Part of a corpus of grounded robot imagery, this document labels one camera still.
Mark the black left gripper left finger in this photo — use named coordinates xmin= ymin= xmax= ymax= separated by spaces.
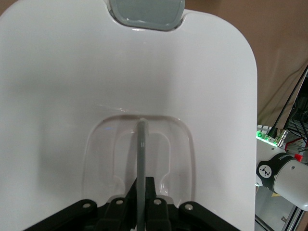
xmin=24 ymin=177 xmax=139 ymax=231

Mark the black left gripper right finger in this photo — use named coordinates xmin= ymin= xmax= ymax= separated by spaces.
xmin=145 ymin=177 xmax=244 ymax=231

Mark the grey lid handle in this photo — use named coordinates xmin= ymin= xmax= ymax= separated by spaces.
xmin=135 ymin=119 xmax=149 ymax=231

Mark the white plastic box lid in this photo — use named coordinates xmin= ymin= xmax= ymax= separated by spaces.
xmin=0 ymin=0 xmax=260 ymax=231

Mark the grey lid latch clip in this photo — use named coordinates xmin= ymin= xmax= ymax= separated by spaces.
xmin=108 ymin=0 xmax=186 ymax=31

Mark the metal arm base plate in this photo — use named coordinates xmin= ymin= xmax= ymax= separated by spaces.
xmin=256 ymin=124 xmax=289 ymax=151

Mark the aluminium table frame rail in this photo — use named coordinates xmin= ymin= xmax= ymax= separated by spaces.
xmin=255 ymin=204 xmax=308 ymax=231

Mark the black braided base cable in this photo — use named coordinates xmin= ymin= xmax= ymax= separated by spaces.
xmin=270 ymin=64 xmax=308 ymax=146

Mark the control electronics with wires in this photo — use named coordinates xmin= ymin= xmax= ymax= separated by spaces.
xmin=287 ymin=72 xmax=308 ymax=154

